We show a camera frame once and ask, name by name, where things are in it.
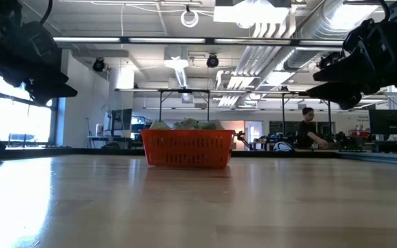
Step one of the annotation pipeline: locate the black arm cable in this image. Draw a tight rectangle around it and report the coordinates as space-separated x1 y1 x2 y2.
39 0 54 25
377 0 392 23

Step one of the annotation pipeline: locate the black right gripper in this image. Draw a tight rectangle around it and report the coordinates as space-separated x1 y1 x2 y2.
305 23 397 111

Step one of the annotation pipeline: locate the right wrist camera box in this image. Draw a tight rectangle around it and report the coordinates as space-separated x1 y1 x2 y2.
342 19 375 52

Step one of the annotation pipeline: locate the black overhead beam with lights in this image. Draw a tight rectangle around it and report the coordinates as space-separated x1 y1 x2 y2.
52 34 347 48

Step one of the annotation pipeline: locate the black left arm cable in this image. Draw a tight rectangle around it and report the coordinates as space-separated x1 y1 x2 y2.
39 0 54 25

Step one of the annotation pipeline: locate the dark computer monitor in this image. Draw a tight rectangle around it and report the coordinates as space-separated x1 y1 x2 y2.
368 109 397 136
110 108 133 138

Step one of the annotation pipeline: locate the large bright window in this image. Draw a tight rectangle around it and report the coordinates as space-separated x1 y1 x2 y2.
0 67 60 147

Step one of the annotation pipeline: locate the round black ceiling camera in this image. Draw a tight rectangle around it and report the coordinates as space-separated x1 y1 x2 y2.
92 57 106 72
205 54 220 69

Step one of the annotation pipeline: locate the black background rig frame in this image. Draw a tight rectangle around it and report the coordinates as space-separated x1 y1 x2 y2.
280 90 333 145
156 88 212 131

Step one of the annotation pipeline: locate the white hanging ceiling vent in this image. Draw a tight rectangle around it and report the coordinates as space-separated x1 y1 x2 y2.
163 46 190 89

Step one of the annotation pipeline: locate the person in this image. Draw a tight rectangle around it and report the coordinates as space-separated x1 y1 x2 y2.
295 106 329 150

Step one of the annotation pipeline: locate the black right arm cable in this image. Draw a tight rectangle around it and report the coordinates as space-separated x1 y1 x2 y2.
377 0 392 23

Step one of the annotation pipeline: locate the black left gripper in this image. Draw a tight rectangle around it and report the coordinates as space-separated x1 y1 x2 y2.
1 21 79 107

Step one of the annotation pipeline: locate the white cable coil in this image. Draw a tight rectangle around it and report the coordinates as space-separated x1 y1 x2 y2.
180 10 199 28

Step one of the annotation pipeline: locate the orange plastic basket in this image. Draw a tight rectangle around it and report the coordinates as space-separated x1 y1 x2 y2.
139 128 236 169

